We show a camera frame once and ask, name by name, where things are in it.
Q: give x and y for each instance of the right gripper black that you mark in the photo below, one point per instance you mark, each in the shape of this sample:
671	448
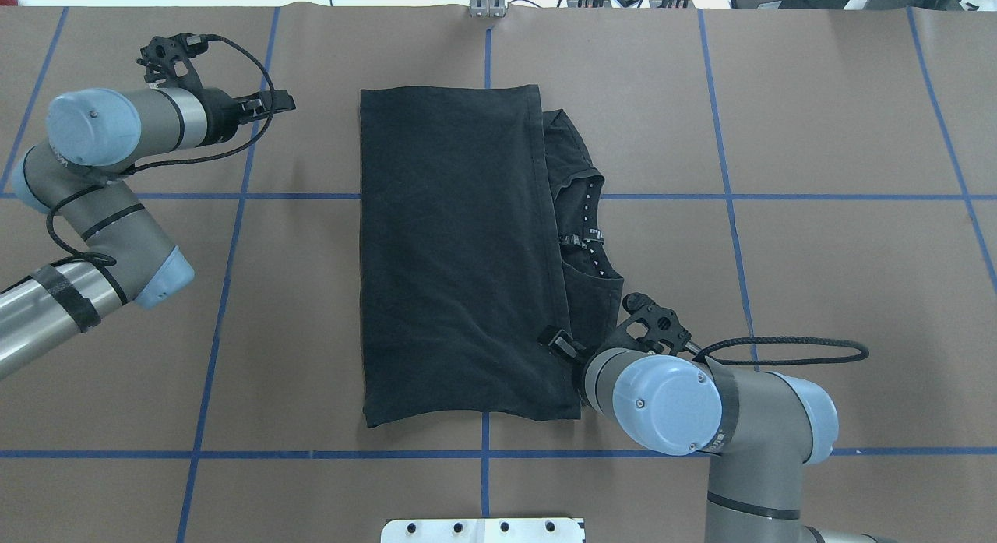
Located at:
559	340

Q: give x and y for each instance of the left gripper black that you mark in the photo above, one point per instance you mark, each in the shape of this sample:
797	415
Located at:
225	112

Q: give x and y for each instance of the black graphic t-shirt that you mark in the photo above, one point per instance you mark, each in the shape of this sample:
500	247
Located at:
479	231

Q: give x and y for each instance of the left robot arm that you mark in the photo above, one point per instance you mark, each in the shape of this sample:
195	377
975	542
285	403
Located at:
78	172

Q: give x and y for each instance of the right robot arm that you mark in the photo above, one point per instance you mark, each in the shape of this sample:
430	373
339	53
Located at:
759	428

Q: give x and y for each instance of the blue tape line crosswise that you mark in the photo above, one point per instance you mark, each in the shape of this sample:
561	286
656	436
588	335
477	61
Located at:
331	454

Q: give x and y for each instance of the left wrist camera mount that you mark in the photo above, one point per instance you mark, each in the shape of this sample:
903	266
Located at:
168	61

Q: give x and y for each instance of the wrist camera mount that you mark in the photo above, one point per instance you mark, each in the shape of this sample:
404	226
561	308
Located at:
652	328
168	61

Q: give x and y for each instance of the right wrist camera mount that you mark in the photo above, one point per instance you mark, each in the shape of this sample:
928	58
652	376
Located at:
652	328

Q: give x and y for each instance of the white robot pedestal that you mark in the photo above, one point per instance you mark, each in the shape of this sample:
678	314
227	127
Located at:
508	529

